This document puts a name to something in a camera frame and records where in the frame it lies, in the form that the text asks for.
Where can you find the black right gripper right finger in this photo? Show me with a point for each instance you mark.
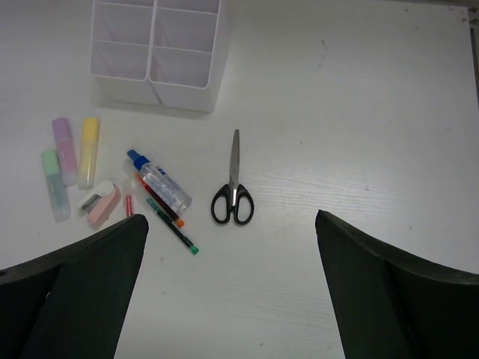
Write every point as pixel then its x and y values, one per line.
pixel 389 303

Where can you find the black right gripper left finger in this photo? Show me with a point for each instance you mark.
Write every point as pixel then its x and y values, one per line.
pixel 72 302

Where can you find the white organizer box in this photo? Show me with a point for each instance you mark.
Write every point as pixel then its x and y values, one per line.
pixel 189 50
pixel 120 50

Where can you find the white left organizer box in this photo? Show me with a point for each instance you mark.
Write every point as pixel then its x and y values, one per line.
pixel 120 50

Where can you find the yellow highlighter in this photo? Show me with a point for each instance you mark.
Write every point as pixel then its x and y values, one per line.
pixel 88 153

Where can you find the purple highlighter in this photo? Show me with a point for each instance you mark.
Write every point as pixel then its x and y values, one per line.
pixel 65 150

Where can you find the black handled scissors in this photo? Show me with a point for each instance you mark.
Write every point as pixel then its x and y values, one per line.
pixel 233 191

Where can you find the pink red pen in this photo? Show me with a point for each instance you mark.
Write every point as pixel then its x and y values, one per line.
pixel 127 197

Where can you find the green highlighter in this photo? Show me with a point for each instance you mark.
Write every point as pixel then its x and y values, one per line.
pixel 56 188

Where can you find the green pen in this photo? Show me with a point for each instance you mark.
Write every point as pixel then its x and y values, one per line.
pixel 173 227

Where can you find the white right organizer box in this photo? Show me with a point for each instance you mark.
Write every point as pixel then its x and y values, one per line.
pixel 189 50

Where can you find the blue cap glue bottle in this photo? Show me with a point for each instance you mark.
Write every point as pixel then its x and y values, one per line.
pixel 160 182

